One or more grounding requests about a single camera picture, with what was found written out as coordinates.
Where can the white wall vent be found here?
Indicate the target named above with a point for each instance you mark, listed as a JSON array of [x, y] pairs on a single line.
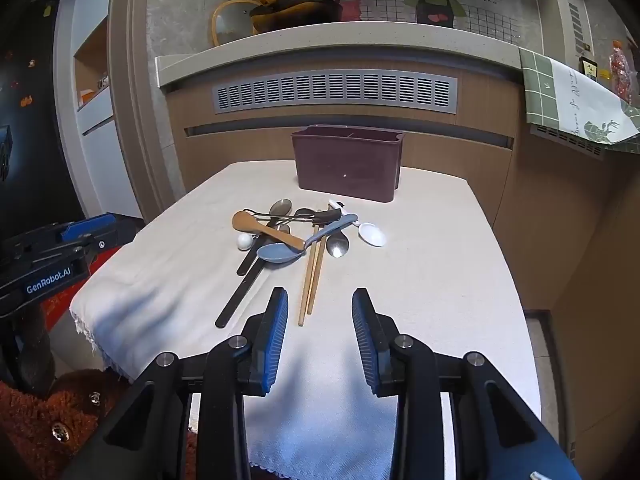
[[576, 27]]

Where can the wooden chopstick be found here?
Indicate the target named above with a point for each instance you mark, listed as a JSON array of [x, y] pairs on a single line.
[[313, 290], [304, 300]]

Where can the brown fuzzy garment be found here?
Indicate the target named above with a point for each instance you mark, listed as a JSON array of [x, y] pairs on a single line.
[[30, 425]]

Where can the blue-grey plastic spoon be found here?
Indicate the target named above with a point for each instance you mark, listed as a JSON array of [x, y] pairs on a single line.
[[277, 254]]

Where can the short grey vent grille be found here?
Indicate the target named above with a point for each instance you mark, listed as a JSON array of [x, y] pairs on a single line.
[[565, 140]]

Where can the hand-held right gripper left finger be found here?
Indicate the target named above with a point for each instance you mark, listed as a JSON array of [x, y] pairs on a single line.
[[277, 340]]

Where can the long grey vent grille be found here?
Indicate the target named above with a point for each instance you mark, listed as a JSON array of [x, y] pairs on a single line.
[[335, 91]]

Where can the black refrigerator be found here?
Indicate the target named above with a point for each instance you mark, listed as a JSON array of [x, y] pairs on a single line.
[[30, 150]]

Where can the black chopsticks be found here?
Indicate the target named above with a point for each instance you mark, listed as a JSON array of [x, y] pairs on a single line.
[[240, 295]]

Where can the shiny metal spoon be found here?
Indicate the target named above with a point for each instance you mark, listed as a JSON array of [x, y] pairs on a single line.
[[337, 246]]

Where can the dark sauce bottle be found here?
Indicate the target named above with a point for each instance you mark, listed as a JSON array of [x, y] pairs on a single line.
[[589, 66]]

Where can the dark grey metal spoon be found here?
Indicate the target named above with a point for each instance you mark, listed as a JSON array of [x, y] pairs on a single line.
[[303, 213]]

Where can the brown wooden spoon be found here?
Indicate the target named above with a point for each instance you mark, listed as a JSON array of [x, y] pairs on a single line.
[[246, 221]]

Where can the yellow-rimmed glass lid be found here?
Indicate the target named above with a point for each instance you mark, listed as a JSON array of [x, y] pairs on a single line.
[[216, 20]]

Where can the white kitchen countertop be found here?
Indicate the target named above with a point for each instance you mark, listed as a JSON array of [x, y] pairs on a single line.
[[325, 42]]

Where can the white tablecloth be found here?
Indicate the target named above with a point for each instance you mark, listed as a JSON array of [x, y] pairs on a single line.
[[430, 310]]

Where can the green checked towel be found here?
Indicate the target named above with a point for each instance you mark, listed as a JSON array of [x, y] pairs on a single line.
[[560, 95]]

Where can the maroon plastic utensil holder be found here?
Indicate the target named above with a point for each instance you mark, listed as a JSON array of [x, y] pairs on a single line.
[[345, 165]]

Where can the red snack packet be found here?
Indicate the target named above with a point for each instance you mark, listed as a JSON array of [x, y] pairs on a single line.
[[620, 72]]

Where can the white shelf cabinet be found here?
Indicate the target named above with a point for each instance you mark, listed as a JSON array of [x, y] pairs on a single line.
[[95, 85]]

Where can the black shovel-shaped spoon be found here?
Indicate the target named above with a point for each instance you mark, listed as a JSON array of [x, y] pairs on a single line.
[[326, 217]]

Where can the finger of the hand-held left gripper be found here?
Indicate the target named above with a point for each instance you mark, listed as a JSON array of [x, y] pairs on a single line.
[[75, 252], [85, 227]]

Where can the small round white spoon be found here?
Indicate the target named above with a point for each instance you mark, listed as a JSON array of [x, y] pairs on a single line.
[[244, 241]]

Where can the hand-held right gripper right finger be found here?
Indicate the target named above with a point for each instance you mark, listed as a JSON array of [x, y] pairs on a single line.
[[364, 340]]

